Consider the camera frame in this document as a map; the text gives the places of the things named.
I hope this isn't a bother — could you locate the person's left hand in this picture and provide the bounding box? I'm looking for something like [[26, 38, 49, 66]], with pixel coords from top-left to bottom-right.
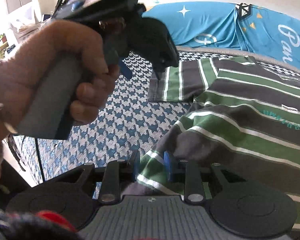
[[0, 20, 120, 144]]

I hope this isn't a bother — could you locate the green grey striped t-shirt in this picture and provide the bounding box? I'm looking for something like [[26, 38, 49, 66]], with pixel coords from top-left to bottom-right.
[[137, 56, 300, 230]]

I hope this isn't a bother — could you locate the houndstooth bed mat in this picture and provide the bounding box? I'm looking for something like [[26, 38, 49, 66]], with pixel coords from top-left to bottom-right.
[[21, 52, 300, 181]]

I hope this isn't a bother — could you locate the blue printed quilt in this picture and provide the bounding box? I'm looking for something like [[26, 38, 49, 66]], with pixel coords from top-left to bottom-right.
[[143, 2, 300, 69]]

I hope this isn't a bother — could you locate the black cable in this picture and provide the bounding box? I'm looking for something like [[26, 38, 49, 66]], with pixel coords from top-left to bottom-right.
[[34, 137, 47, 183]]

